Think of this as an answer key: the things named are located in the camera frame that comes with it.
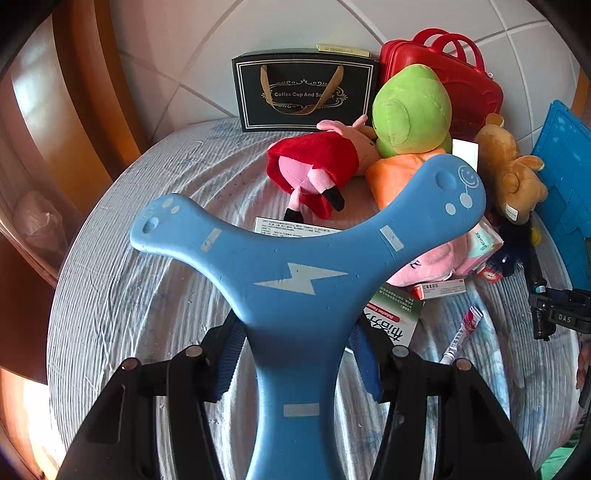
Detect black gift box gold handles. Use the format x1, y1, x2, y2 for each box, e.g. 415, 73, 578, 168
232, 50, 380, 134

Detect ointment tube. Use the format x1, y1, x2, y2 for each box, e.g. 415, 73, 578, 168
438, 307, 483, 365

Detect red hard-shell suitcase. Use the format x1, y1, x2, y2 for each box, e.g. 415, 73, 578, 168
379, 28, 504, 139

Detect dark blue bristle brush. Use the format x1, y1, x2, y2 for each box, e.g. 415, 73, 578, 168
485, 222, 532, 278

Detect red dress pig plush toy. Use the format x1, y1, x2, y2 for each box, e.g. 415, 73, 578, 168
267, 117, 377, 222

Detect blue boomerang-shaped board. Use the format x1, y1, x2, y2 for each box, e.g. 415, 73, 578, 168
129, 153, 488, 480

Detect small red and white box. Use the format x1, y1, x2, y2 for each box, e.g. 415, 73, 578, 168
412, 279, 467, 301

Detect pastel tissue pack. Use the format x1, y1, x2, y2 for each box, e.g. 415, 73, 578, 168
464, 217, 504, 273

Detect pink pig plush toy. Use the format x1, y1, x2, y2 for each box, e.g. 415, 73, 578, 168
388, 240, 467, 288

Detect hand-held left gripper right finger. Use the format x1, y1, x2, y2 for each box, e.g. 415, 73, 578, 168
347, 318, 539, 480

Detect white cardboard box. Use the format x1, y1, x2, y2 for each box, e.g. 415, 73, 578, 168
452, 140, 478, 162

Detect clear plastic bag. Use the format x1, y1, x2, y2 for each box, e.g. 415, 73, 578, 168
14, 191, 63, 250

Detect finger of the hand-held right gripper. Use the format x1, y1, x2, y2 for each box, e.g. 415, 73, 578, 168
547, 307, 591, 331
529, 287, 591, 309

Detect person's right hand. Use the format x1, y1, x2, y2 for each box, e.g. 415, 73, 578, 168
576, 339, 591, 408

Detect dark wooden nightstand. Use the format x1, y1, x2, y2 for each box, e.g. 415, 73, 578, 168
0, 244, 56, 384

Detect green bag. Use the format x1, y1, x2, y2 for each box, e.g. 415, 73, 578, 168
540, 443, 583, 480

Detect red green medicine box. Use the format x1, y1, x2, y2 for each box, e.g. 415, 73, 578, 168
365, 284, 426, 347

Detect small gold box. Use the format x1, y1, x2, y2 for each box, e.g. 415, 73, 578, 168
317, 44, 370, 58

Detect white padded wooden headboard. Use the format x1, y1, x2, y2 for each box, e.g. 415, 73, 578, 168
69, 0, 591, 153

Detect blue plastic crate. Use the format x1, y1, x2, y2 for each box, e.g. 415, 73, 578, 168
530, 99, 591, 305

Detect brown bear plush toy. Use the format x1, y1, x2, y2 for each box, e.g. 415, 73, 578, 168
473, 113, 550, 224

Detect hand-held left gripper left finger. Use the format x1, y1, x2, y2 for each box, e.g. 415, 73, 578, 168
55, 318, 250, 480

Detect black flashlight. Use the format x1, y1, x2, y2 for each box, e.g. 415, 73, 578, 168
526, 249, 556, 342

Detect green and orange plush toy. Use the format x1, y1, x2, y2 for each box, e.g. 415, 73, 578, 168
367, 64, 455, 208

